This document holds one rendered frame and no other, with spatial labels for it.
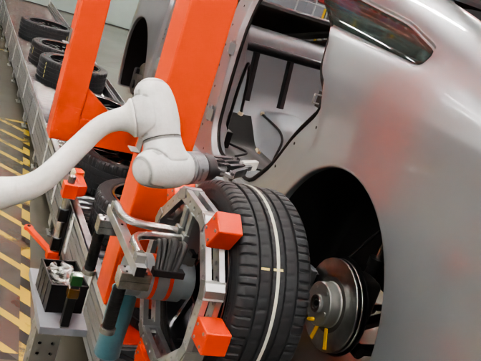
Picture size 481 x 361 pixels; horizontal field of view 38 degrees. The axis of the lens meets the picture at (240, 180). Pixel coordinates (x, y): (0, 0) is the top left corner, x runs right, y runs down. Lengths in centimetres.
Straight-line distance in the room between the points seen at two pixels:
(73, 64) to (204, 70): 198
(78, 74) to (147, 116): 251
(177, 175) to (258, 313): 46
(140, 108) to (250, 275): 55
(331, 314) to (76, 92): 249
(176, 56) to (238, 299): 85
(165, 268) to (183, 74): 73
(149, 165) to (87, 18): 255
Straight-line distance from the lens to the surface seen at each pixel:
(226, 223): 191
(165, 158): 176
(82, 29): 423
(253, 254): 195
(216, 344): 191
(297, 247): 203
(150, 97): 181
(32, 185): 178
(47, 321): 260
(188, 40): 233
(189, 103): 238
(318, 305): 235
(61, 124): 435
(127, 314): 231
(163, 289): 212
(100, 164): 425
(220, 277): 195
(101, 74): 687
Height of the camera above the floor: 178
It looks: 16 degrees down
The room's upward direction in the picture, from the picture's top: 18 degrees clockwise
